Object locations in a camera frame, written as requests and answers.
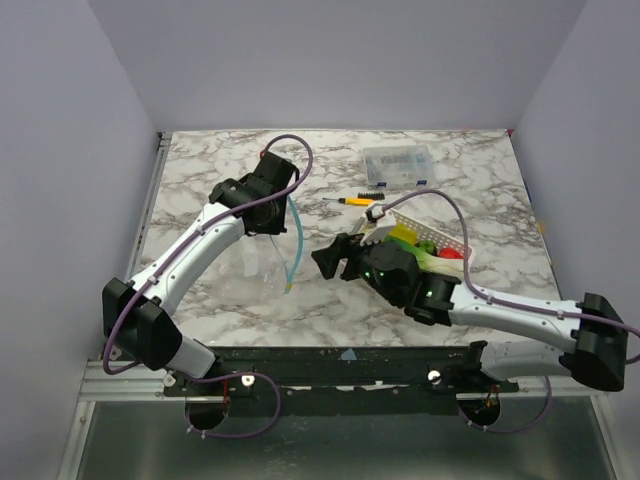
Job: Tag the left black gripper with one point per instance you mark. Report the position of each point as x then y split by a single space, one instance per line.
279 225

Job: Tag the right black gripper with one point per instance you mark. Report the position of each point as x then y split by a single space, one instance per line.
345 258

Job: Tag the green toy leafy vegetable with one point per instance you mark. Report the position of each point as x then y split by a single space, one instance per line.
433 264

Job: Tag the clear zip top bag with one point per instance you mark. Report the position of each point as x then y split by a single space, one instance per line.
254 271

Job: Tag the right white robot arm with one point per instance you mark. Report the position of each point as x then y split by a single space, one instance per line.
585 340

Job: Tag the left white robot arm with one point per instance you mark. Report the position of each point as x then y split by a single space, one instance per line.
137 314

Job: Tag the yellow toy banana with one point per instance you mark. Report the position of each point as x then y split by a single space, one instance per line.
404 233

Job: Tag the black bit holder strip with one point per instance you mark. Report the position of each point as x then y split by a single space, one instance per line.
372 195

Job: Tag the white perforated plastic basket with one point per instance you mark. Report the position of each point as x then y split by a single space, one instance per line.
423 232

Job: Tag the red toy strawberry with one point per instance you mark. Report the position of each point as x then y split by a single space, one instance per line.
450 253

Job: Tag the clear plastic screw box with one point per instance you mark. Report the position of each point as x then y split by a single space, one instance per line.
398 167

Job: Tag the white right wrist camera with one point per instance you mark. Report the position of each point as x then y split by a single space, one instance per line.
375 224

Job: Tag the yellow handled screwdriver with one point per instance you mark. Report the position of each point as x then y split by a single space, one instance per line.
353 201

